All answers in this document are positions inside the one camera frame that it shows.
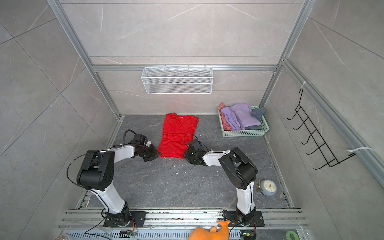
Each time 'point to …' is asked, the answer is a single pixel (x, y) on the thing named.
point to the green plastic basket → (253, 132)
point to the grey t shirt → (258, 112)
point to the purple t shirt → (240, 116)
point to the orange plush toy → (203, 234)
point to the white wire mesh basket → (177, 80)
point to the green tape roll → (288, 234)
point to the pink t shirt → (226, 125)
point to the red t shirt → (177, 131)
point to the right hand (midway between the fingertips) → (182, 155)
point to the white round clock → (267, 187)
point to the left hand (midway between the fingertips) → (160, 150)
